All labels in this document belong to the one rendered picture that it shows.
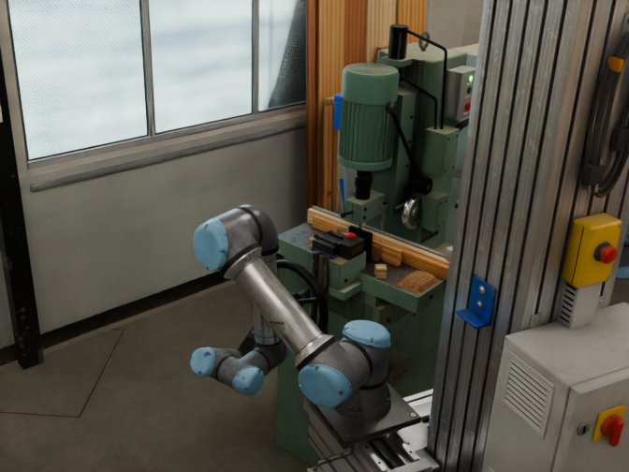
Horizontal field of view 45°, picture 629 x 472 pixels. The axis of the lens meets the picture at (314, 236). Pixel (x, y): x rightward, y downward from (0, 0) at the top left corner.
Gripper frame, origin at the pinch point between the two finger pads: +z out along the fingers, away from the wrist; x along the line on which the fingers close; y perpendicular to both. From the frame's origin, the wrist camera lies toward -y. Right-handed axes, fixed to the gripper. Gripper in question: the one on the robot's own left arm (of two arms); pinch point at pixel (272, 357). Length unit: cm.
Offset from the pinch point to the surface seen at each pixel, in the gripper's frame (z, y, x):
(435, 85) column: 25, -97, 12
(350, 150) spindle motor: 10, -68, -2
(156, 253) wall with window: 88, -7, -135
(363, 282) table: 20.6, -29.6, 11.3
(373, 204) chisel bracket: 28, -55, 2
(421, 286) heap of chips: 21, -34, 30
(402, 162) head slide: 30, -71, 7
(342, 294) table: 13.0, -24.1, 9.2
